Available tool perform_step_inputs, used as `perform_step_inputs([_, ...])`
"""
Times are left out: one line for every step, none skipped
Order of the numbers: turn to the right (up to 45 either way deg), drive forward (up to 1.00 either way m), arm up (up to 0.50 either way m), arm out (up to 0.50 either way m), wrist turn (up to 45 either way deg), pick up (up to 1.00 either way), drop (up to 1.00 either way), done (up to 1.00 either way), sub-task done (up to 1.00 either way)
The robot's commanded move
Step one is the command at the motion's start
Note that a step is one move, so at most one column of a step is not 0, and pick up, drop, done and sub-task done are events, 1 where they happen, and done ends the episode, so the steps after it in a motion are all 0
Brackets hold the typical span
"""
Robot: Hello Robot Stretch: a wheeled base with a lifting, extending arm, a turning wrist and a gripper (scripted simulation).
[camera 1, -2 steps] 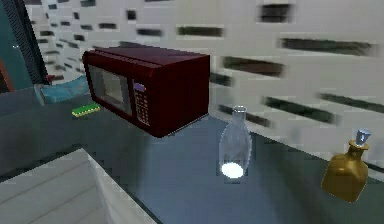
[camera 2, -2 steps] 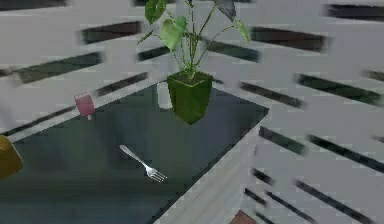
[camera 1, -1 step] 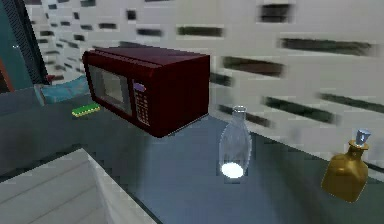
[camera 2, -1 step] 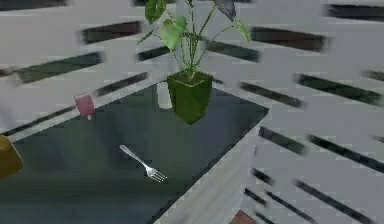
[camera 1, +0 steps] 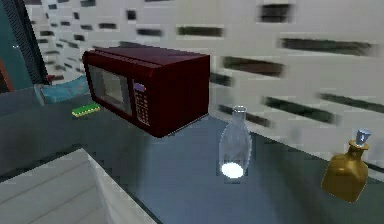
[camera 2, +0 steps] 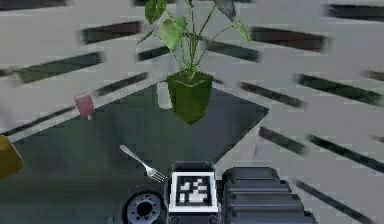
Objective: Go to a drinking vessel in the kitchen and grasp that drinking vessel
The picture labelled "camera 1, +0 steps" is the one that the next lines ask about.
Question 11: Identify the dark red microwave oven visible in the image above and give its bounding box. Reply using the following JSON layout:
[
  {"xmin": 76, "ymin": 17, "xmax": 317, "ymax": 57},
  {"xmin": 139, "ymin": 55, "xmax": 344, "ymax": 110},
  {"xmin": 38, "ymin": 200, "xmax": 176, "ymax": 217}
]
[{"xmin": 82, "ymin": 46, "xmax": 211, "ymax": 139}]

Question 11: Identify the clear glass bottle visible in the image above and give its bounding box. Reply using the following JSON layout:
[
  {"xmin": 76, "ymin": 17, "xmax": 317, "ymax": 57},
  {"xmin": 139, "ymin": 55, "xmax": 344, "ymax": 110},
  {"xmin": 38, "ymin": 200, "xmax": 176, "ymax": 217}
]
[{"xmin": 218, "ymin": 105, "xmax": 253, "ymax": 184}]

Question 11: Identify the green and yellow sponge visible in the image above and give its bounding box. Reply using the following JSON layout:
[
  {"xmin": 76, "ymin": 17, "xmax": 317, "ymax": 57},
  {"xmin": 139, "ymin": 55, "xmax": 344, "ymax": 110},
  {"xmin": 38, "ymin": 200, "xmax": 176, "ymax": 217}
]
[{"xmin": 71, "ymin": 102, "xmax": 102, "ymax": 118}]

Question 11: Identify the white sink basin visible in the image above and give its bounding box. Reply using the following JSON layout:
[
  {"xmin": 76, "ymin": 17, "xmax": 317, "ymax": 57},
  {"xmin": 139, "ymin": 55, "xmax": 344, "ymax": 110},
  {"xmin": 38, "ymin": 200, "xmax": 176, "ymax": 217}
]
[{"xmin": 0, "ymin": 148, "xmax": 158, "ymax": 224}]

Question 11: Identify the amber square bottle with stopper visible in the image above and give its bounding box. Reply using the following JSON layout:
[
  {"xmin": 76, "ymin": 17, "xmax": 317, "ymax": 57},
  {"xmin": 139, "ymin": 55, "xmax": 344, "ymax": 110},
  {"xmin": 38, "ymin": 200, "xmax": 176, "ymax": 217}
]
[{"xmin": 320, "ymin": 129, "xmax": 372, "ymax": 204}]

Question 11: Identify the dark fridge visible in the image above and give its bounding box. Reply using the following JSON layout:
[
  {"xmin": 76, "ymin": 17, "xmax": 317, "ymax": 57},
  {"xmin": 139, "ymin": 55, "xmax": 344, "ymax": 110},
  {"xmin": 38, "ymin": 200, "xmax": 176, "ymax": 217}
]
[{"xmin": 0, "ymin": 0, "xmax": 50, "ymax": 94}]

